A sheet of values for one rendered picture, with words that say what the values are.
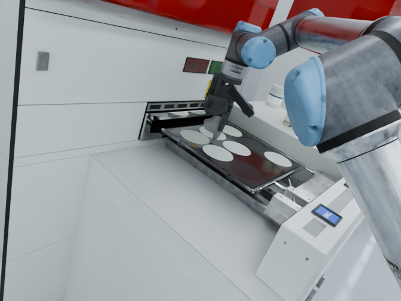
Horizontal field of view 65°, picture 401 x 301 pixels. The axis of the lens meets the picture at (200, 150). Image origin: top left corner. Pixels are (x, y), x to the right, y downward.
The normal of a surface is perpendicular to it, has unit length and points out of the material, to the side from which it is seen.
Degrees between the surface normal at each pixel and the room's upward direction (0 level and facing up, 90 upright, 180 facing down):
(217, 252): 0
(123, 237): 90
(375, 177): 84
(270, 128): 90
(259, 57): 90
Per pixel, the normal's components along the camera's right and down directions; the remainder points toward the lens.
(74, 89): 0.72, 0.48
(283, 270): -0.62, 0.14
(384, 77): 0.02, 0.11
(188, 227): 0.30, -0.86
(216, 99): 0.00, 0.42
